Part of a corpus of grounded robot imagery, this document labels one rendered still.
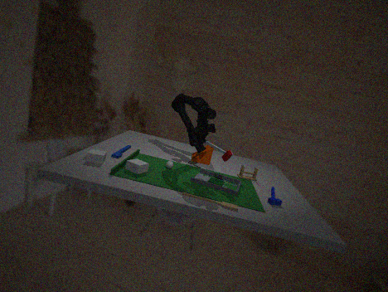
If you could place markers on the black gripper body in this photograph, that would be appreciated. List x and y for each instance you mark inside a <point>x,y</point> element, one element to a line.
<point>197,129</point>

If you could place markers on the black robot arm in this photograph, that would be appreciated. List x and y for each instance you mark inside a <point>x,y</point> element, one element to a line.
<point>203,113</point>

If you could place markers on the green flat mat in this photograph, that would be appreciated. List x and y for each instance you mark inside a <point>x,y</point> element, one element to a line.
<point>178,179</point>

